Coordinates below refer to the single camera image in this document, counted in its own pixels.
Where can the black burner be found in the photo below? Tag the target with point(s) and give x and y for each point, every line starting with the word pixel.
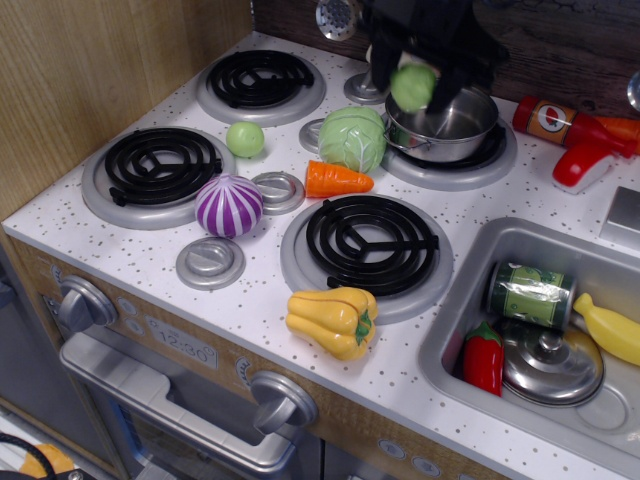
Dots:
pixel 494 159
pixel 385 246
pixel 148 179
pixel 267 87

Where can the silver oven knob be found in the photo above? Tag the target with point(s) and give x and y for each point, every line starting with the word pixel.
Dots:
pixel 84 305
pixel 280 401

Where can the silver stovetop knob front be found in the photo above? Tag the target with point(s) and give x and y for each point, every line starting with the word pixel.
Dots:
pixel 210 263

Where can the front left black burner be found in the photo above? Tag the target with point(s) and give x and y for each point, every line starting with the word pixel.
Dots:
pixel 148 179

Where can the red white toy sushi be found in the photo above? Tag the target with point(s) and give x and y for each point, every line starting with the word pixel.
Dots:
pixel 581 166

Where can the silver oven knob left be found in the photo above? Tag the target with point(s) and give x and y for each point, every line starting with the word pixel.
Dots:
pixel 84 305

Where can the yellow toy banana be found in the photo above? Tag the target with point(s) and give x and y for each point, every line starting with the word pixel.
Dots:
pixel 612 331

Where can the yellow toy bell pepper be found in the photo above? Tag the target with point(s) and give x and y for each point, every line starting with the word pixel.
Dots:
pixel 341 320

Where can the hanging steel skimmer ladle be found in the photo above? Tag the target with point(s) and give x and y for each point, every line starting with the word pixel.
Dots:
pixel 337 20

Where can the hanging steel utensil right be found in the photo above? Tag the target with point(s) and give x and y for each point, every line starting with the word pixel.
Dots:
pixel 633 91

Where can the steel pot lid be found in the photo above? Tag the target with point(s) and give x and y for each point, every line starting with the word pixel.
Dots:
pixel 549 367

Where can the silver stovetop knob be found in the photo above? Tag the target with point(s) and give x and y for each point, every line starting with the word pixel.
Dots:
pixel 281 192
pixel 210 263
pixel 361 89
pixel 309 135

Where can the silver toy faucet base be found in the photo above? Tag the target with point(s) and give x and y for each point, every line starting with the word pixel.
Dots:
pixel 622 223

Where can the silver oven door handle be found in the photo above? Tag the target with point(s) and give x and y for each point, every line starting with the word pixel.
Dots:
pixel 162 434

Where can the red toy ketchup bottle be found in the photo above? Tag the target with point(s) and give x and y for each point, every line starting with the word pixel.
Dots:
pixel 566 126

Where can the green toy broccoli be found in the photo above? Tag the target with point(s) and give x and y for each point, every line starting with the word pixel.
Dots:
pixel 412 87

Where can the front right black burner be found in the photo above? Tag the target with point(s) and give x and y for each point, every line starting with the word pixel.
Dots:
pixel 385 246

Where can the silver stovetop knob middle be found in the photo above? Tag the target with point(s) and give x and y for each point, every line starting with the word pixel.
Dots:
pixel 309 135

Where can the green toy tin can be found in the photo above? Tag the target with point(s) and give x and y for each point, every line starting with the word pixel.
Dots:
pixel 530 294

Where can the green toy cabbage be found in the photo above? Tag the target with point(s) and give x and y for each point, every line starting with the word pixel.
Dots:
pixel 353 137

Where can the silver stovetop knob centre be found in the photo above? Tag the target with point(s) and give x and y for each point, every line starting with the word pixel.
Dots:
pixel 281 192

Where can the green toy apple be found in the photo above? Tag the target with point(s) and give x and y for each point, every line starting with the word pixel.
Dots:
pixel 245 139

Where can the oven clock display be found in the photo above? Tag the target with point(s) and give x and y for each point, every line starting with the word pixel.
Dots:
pixel 183 342

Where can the purple striped toy onion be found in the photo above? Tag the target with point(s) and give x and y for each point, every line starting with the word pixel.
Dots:
pixel 229 206

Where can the back right black burner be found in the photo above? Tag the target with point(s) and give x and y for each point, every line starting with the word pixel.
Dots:
pixel 494 159

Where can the orange toy carrot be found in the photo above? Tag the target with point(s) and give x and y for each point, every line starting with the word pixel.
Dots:
pixel 325 180

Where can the orange toy behind ketchup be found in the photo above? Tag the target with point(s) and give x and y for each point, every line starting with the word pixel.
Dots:
pixel 626 129

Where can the back left black burner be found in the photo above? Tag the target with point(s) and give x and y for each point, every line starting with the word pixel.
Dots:
pixel 267 87

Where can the silver oven knob right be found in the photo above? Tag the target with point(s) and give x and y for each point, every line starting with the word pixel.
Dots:
pixel 280 401

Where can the orange toy on floor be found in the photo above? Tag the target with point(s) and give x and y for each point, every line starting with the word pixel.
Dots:
pixel 59 461

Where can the grey toy sink basin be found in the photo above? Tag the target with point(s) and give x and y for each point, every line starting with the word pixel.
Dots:
pixel 596 439

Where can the small steel pan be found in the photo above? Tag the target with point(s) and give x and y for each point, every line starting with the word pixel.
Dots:
pixel 443 137

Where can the red toy chili pepper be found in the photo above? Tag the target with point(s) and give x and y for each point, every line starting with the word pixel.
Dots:
pixel 483 359

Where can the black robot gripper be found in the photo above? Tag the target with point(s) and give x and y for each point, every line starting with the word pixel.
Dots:
pixel 444 34

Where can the silver stovetop knob back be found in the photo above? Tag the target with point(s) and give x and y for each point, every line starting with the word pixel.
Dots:
pixel 361 89

